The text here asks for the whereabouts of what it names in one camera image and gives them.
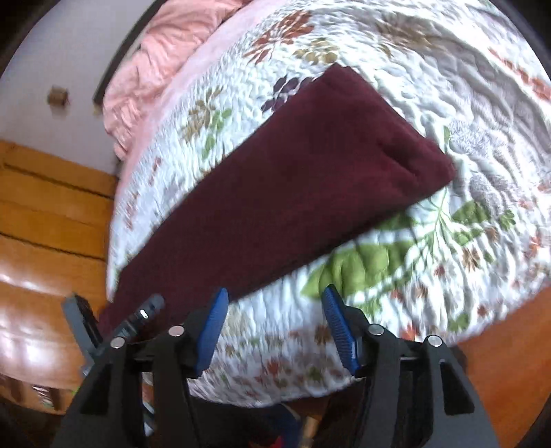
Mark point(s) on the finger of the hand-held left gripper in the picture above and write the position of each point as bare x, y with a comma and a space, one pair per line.
144, 311

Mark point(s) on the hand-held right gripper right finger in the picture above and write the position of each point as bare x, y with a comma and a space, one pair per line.
341, 331

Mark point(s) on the light pink bed sheet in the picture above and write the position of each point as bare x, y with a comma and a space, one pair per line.
172, 91

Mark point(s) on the dark maroon towel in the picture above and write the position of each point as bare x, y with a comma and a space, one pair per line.
275, 181

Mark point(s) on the salmon pink ruffled blanket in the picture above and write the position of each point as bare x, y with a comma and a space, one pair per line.
163, 47

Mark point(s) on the small brown wall fixture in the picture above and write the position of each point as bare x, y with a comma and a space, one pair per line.
58, 95

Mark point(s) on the floral quilted bedspread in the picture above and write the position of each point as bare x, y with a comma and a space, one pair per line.
430, 86

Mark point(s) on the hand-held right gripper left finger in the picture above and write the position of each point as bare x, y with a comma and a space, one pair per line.
211, 329

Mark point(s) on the dark bed headboard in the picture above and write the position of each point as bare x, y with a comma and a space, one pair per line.
112, 62

